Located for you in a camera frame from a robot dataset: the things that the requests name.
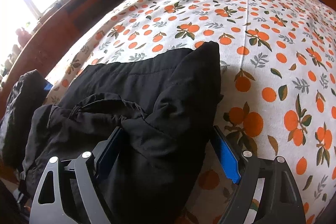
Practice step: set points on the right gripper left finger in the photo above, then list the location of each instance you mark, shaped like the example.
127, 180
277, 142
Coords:
54, 201

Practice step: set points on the black double-breasted coat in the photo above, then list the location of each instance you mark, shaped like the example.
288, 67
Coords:
166, 108

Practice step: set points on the folded black garment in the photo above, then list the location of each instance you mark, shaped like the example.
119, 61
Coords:
27, 94

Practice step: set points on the wooden desk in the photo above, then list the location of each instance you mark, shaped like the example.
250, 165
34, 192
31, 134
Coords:
55, 37

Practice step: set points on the orange print bed sheet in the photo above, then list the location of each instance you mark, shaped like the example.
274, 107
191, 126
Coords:
278, 75

